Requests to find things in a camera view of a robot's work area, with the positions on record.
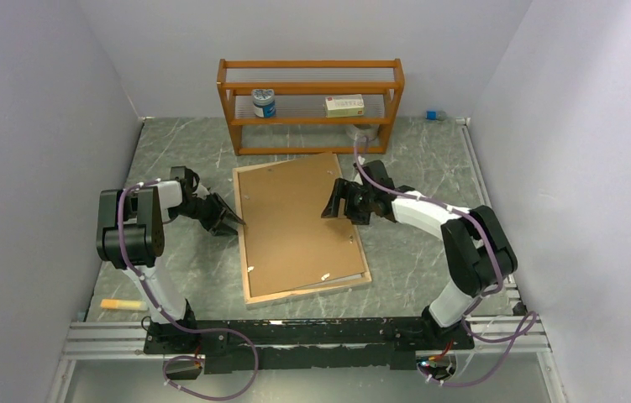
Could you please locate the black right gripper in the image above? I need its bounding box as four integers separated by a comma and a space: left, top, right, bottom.
321, 179, 375, 226

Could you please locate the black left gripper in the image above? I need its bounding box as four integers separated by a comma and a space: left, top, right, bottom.
169, 193, 245, 237

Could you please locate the brown backing board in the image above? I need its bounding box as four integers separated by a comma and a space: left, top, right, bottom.
236, 152, 367, 299

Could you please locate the wooden picture frame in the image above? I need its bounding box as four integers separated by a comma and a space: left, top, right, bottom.
231, 153, 373, 306

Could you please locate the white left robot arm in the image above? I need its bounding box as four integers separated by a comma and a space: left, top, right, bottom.
96, 166, 245, 353

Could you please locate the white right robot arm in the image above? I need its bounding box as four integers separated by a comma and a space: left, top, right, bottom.
321, 160, 518, 348

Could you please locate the silver tape roll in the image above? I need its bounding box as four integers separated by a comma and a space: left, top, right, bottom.
345, 123, 379, 142

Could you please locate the white green box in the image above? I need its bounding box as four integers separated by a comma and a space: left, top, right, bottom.
324, 94, 365, 118

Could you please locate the orange wooden shelf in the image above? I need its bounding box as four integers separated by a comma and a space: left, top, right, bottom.
216, 58, 406, 155

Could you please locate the blue white jar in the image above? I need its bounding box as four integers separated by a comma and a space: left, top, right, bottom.
251, 89, 276, 118

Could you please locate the blue capped bottle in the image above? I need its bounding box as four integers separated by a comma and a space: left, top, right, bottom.
425, 110, 448, 121

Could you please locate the yellow glue stick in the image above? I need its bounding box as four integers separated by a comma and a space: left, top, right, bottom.
100, 299, 148, 311

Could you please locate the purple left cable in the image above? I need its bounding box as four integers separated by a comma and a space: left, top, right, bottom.
117, 179, 260, 403

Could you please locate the purple cable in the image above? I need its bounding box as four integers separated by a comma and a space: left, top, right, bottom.
117, 179, 260, 403
352, 134, 540, 389

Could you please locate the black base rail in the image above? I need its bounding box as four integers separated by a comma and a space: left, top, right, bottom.
143, 317, 475, 374

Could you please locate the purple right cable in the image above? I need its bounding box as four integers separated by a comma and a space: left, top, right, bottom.
352, 134, 540, 389

